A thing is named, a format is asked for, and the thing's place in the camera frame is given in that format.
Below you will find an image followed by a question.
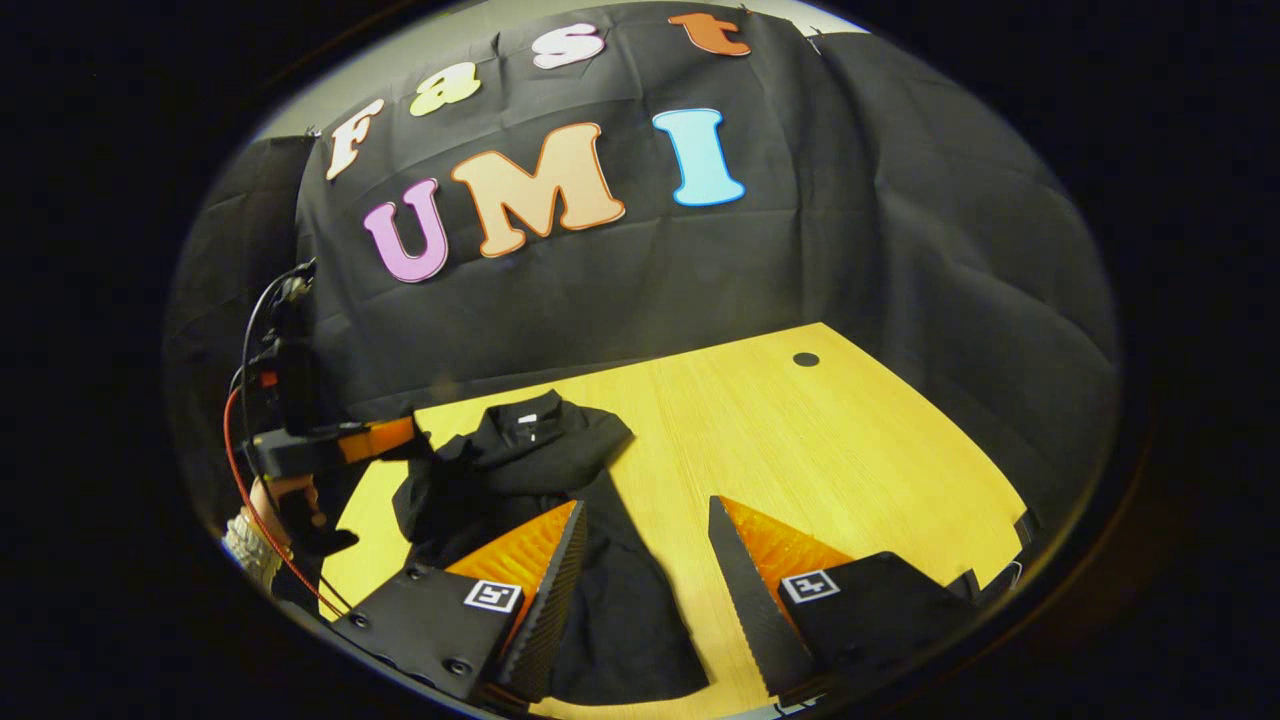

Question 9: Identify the black button jacket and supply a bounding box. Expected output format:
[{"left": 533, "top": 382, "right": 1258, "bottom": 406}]
[{"left": 392, "top": 390, "right": 711, "bottom": 706}]

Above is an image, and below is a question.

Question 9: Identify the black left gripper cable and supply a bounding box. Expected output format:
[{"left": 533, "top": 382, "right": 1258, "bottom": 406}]
[{"left": 240, "top": 262, "right": 301, "bottom": 401}]

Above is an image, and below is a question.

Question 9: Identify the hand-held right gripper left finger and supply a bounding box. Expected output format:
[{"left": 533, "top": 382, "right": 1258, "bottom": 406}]
[{"left": 330, "top": 500, "right": 589, "bottom": 706}]

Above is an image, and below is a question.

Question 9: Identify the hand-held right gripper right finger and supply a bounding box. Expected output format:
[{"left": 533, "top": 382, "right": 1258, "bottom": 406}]
[{"left": 708, "top": 495, "right": 986, "bottom": 701}]

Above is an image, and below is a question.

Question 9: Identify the red left gripper cable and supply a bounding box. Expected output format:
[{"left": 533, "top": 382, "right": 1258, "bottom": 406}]
[{"left": 222, "top": 385, "right": 346, "bottom": 616}]

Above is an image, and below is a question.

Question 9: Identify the black backdrop cloth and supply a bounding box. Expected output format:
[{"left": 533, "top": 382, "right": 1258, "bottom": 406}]
[{"left": 165, "top": 0, "right": 1119, "bottom": 531}]

